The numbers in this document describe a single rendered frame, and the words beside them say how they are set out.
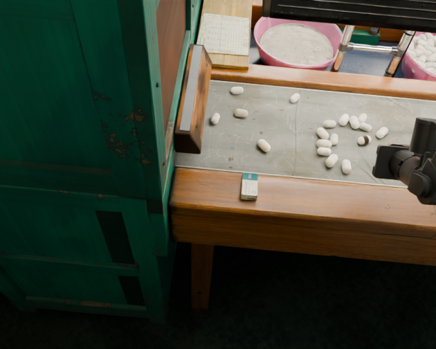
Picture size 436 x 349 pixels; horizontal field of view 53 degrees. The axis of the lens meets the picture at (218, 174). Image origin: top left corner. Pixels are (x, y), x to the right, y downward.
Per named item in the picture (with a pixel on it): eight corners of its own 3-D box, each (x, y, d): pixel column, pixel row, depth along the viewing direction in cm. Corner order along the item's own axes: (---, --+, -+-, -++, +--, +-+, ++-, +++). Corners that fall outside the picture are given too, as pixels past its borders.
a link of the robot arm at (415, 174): (421, 200, 69) (472, 203, 70) (439, 127, 65) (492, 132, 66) (385, 178, 80) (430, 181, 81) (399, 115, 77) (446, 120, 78)
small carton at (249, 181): (256, 201, 97) (257, 196, 95) (240, 199, 97) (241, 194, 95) (257, 178, 100) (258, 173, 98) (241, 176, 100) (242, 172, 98)
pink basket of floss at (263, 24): (353, 68, 137) (363, 43, 129) (291, 104, 126) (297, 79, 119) (294, 23, 148) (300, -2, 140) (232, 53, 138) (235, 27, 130)
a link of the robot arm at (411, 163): (408, 194, 75) (441, 198, 75) (417, 155, 73) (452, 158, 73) (394, 183, 82) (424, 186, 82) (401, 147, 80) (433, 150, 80)
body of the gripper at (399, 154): (376, 143, 86) (389, 151, 79) (428, 147, 86) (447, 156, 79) (371, 175, 88) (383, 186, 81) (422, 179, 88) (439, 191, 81)
